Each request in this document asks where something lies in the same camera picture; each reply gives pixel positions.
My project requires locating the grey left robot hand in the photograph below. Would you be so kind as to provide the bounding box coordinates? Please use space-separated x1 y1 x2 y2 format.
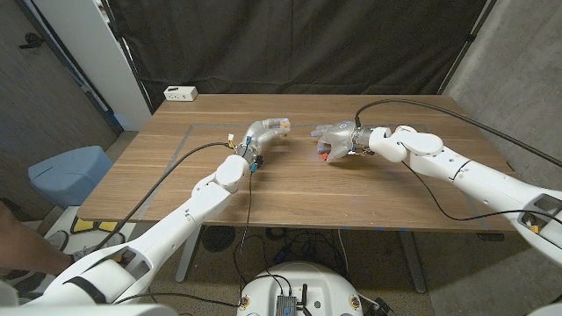
235 117 292 164

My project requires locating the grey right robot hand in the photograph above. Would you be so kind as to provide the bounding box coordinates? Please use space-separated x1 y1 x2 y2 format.
311 121 374 163

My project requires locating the white power strip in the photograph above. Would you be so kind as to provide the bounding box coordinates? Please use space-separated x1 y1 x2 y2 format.
162 85 198 103

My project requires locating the black backdrop curtain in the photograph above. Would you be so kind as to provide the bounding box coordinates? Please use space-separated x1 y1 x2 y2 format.
107 0 500 109

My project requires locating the round black floor fan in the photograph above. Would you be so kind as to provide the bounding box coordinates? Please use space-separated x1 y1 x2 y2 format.
200 225 237 254

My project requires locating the grey table leg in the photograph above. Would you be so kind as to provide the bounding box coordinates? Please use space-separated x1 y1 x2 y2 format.
397 231 428 294

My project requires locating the white table leg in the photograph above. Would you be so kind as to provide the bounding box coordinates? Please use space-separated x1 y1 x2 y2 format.
175 226 203 284

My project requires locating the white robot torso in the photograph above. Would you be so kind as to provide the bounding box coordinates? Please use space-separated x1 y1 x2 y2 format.
236 262 364 316

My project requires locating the grey electronics box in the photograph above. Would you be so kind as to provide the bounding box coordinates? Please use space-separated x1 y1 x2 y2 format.
275 294 299 316

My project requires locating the black floor device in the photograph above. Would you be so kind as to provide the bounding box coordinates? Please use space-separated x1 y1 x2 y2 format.
372 297 395 316

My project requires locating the white cabinet panel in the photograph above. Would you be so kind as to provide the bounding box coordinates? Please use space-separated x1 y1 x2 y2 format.
32 0 153 132

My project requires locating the blue padded stool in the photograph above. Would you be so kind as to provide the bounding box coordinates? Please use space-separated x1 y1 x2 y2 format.
27 145 114 210

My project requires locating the yellow black floor object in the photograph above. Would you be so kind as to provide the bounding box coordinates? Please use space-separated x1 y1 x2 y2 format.
72 218 119 233

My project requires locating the grey black sneaker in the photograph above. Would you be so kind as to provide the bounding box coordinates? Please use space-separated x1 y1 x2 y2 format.
72 234 126 263
46 230 69 252

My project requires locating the person's bare leg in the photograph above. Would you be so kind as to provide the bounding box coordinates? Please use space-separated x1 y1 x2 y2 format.
0 202 76 276

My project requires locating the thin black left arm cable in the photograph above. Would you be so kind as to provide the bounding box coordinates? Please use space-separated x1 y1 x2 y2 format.
112 169 255 308

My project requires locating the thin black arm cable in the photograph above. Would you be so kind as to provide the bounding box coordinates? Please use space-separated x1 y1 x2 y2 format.
400 160 562 227
112 169 255 308

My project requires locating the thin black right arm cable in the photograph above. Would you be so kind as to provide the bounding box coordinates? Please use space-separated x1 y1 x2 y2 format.
400 160 562 227

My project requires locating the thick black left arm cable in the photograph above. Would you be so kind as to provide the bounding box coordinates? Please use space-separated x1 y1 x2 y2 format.
91 140 238 254

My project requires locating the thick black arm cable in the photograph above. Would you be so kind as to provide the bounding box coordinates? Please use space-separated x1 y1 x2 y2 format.
91 140 238 254
353 97 562 169

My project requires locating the black floor cable bundle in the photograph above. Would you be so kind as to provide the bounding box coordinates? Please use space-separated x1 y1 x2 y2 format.
232 226 352 286

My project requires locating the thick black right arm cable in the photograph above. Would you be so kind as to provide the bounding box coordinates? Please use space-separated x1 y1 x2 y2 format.
353 97 562 169

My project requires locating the black door handle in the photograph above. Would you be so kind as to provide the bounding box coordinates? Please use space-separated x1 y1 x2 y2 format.
18 32 45 49

